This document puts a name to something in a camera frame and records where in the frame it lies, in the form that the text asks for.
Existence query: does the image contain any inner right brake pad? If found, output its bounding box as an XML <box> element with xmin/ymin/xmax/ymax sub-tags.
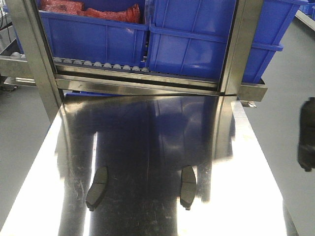
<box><xmin>180</xmin><ymin>166</ymin><xmax>196</xmax><ymax>210</ymax></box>

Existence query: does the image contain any brake pad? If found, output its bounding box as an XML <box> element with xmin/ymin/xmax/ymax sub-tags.
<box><xmin>180</xmin><ymin>166</ymin><xmax>196</xmax><ymax>210</ymax></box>
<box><xmin>86</xmin><ymin>166</ymin><xmax>108</xmax><ymax>211</ymax></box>

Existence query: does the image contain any stainless steel rack frame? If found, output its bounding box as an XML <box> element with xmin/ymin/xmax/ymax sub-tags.
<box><xmin>0</xmin><ymin>0</ymin><xmax>267</xmax><ymax>120</ymax></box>

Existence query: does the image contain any red mesh bag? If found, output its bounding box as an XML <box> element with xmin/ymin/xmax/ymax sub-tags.
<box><xmin>40</xmin><ymin>0</ymin><xmax>141</xmax><ymax>24</ymax></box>

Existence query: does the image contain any roller conveyor track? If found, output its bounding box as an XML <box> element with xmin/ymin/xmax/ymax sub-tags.
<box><xmin>53</xmin><ymin>57</ymin><xmax>150</xmax><ymax>72</ymax></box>

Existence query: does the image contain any inner left brake pad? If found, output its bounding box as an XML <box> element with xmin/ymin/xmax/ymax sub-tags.
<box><xmin>86</xmin><ymin>166</ymin><xmax>108</xmax><ymax>211</ymax></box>

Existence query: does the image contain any left blue plastic bin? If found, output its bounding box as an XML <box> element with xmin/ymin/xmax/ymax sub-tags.
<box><xmin>36</xmin><ymin>0</ymin><xmax>149</xmax><ymax>66</ymax></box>

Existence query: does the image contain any right blue plastic bin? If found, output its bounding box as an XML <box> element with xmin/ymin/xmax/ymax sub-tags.
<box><xmin>148</xmin><ymin>0</ymin><xmax>307</xmax><ymax>83</ymax></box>

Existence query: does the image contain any blue plastic bin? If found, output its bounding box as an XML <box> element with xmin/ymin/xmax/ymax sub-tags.
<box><xmin>36</xmin><ymin>0</ymin><xmax>149</xmax><ymax>66</ymax></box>
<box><xmin>148</xmin><ymin>0</ymin><xmax>307</xmax><ymax>83</ymax></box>

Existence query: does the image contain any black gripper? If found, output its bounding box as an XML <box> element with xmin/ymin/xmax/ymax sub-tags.
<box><xmin>297</xmin><ymin>97</ymin><xmax>315</xmax><ymax>172</ymax></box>

